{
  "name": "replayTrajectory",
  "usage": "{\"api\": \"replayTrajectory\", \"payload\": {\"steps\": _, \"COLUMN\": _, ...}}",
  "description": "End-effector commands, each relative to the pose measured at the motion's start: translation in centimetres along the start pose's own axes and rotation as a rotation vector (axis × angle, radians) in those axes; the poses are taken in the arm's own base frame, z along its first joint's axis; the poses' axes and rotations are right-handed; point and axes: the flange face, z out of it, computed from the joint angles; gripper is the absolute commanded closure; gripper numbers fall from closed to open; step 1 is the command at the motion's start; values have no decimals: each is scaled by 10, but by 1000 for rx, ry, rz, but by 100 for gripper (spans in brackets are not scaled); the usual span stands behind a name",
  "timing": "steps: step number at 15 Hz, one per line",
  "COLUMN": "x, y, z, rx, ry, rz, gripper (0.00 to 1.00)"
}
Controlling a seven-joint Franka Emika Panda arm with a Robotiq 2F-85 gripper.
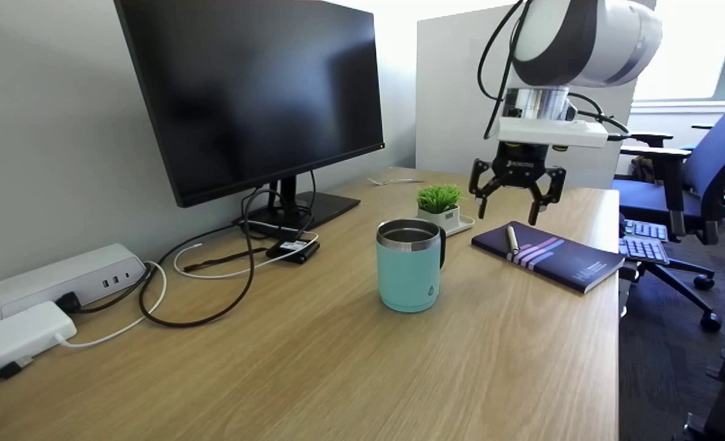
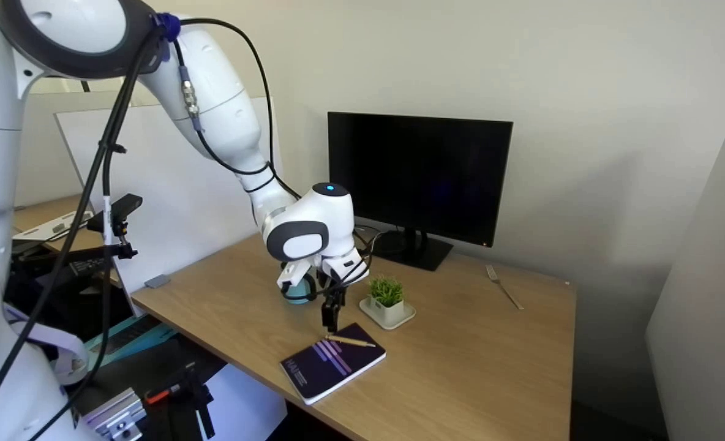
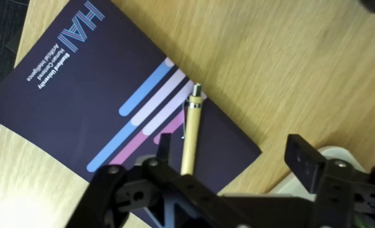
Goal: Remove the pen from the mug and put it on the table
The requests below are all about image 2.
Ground silver metal bracket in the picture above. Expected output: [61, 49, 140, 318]
[84, 386, 149, 441]

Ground slim tan pen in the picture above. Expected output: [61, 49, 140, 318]
[323, 331, 380, 351]

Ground black camera on stand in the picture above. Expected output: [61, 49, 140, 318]
[84, 190, 148, 265]

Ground black clamp with orange mark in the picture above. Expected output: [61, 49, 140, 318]
[142, 361, 221, 441]

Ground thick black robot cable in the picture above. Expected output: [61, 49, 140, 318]
[0, 14, 177, 441]

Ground thin silver utensil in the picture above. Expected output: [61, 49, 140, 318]
[482, 265, 527, 314]

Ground small green plant, white pot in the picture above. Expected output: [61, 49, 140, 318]
[366, 277, 410, 324]

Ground black monitor stand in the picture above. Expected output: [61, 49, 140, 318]
[373, 228, 456, 274]

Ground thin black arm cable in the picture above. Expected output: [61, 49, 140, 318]
[173, 14, 301, 201]

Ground black computer monitor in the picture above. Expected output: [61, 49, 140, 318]
[325, 111, 516, 250]

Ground white papers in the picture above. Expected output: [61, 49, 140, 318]
[13, 207, 94, 245]

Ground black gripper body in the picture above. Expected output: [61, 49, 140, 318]
[319, 274, 352, 309]

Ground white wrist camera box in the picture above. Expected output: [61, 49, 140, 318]
[320, 250, 373, 287]

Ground grey divider panel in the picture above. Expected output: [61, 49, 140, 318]
[645, 105, 725, 441]

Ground white divider panel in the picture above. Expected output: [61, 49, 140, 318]
[55, 96, 300, 296]

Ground teal mug with black handle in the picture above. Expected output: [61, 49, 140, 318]
[282, 279, 319, 309]

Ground dark purple striped notebook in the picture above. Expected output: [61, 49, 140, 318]
[280, 321, 390, 407]

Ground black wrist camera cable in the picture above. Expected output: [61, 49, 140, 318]
[303, 241, 378, 305]

